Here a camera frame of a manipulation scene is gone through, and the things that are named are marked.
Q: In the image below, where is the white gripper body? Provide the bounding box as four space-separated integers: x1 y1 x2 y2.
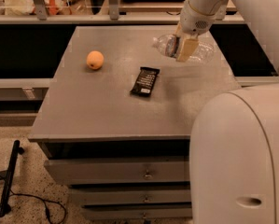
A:
179 1 216 35

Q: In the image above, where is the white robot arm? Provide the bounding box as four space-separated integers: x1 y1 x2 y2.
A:
180 0 279 224

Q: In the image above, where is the black snack bar wrapper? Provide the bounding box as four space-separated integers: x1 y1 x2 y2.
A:
130 67 160 97

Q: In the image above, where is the orange fruit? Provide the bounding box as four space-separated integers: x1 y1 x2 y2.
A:
86 50 104 70

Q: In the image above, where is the grey drawer cabinet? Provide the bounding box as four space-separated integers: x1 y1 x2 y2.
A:
28 24 242 221

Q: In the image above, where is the top grey drawer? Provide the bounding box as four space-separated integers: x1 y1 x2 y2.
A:
44 156 189 185

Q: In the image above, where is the grey drawer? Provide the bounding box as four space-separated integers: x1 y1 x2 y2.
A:
70 184 191 205
81 204 192 220
44 156 189 185

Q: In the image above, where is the grey metal railing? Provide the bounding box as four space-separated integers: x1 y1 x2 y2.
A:
0 0 249 26

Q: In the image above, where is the middle grey drawer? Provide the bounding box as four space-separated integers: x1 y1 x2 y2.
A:
70 184 191 205

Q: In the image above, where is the bottom grey drawer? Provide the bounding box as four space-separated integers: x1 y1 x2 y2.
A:
81 204 192 220

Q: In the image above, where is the black stand leg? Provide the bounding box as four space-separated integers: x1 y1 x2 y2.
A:
0 140 24 217

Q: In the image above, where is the black floor cable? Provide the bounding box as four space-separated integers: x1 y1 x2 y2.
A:
0 168 67 224

